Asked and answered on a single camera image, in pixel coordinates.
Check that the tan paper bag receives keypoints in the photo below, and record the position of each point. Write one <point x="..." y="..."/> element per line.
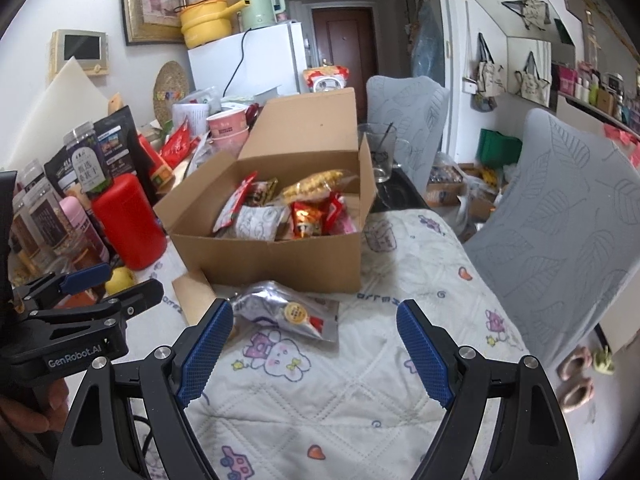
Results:
<point x="115" y="102"/>

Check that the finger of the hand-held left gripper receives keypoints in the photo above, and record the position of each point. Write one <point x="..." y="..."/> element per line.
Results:
<point x="135" y="297"/>
<point x="87" y="276"/>

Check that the brown nut packet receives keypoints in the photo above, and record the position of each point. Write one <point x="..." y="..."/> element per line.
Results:
<point x="261" y="194"/>

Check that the blue plastic garment cover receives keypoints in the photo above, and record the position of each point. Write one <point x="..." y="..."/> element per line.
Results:
<point x="429" y="45"/>

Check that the yellow waffle snack packet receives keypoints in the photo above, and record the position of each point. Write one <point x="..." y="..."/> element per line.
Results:
<point x="312" y="184"/>

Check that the red white snack packet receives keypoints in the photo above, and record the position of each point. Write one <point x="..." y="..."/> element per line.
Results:
<point x="232" y="205"/>

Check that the wall intercom panel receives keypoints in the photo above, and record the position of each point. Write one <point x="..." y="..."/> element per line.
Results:
<point x="80" y="52"/>

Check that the pink slipper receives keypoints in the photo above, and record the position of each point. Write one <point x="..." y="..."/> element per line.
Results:
<point x="577" y="395"/>
<point x="575" y="362"/>

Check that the person's left hand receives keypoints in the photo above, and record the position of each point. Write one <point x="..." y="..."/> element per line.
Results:
<point x="30" y="410"/>

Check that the brown door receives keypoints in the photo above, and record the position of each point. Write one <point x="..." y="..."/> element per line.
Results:
<point x="345" y="42"/>

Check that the white bread-print packet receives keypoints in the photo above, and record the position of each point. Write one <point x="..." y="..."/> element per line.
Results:
<point x="260" y="225"/>

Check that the white foam board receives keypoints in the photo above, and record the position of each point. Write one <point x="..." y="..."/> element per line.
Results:
<point x="55" y="120"/>

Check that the pink cup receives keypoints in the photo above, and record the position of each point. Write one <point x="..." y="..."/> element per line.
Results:
<point x="227" y="121"/>
<point x="230" y="142"/>

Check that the white fridge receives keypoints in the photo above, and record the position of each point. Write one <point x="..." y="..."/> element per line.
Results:
<point x="270" y="60"/>

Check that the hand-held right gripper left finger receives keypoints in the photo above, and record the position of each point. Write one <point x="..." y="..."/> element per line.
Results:
<point x="205" y="355"/>

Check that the silver foil snack packet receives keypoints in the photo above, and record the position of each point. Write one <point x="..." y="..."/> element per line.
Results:
<point x="280" y="310"/>

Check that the framed picture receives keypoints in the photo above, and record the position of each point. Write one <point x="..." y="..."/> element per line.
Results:
<point x="152" y="0"/>

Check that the glass mug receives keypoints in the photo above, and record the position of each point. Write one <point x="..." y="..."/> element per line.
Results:
<point x="382" y="155"/>

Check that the yellow lemon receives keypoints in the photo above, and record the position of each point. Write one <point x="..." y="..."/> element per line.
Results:
<point x="120" y="281"/>

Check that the row of bottles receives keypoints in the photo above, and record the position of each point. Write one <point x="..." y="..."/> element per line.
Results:
<point x="595" y="92"/>

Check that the green bag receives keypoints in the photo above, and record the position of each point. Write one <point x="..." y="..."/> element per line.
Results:
<point x="500" y="147"/>

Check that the white quilted tablecloth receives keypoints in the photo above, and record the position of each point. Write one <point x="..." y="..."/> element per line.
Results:
<point x="350" y="400"/>

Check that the pile of bags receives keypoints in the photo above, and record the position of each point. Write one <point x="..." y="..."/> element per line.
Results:
<point x="460" y="185"/>

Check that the round woven mat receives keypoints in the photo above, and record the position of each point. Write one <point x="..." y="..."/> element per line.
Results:
<point x="169" y="90"/>

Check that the white papers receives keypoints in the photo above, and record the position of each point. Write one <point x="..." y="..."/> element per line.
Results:
<point x="200" y="105"/>

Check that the red printed bag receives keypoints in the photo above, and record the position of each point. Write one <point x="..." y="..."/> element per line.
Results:
<point x="325" y="79"/>

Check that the pink bottle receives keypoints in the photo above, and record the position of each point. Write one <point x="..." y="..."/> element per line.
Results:
<point x="82" y="230"/>

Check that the cluster of clear plastic jars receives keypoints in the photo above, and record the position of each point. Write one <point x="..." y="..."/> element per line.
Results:
<point x="42" y="212"/>

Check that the grey leaf-pattern chair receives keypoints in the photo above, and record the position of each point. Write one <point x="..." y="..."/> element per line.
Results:
<point x="405" y="120"/>
<point x="555" y="240"/>

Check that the red foil packet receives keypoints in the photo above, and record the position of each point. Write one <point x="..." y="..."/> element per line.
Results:
<point x="177" y="146"/>

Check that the yellow pot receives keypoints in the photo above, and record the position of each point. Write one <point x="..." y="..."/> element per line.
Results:
<point x="205" y="25"/>

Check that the pink cone packet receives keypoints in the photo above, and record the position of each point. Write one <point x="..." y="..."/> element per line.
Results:
<point x="342" y="224"/>

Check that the cardboard box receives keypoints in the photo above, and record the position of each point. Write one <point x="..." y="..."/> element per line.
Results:
<point x="280" y="265"/>

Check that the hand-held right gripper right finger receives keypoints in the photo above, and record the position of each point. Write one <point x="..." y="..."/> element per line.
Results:
<point x="425" y="355"/>

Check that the black printed bag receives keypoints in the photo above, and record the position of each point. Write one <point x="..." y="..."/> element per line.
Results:
<point x="120" y="140"/>

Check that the green electric kettle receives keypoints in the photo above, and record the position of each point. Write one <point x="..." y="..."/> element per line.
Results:
<point x="255" y="7"/>

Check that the pink bow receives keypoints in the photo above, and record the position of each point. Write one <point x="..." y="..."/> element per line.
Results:
<point x="622" y="142"/>

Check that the red canister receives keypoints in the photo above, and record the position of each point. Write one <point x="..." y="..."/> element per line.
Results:
<point x="130" y="225"/>

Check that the crumpled clear plastic bags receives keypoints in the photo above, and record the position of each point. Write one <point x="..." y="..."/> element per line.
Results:
<point x="210" y="155"/>

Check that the canvas tote bag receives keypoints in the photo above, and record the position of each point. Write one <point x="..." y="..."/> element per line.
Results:
<point x="489" y="80"/>

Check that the red yellow print packet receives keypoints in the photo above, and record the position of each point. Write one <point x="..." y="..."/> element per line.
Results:
<point x="312" y="217"/>

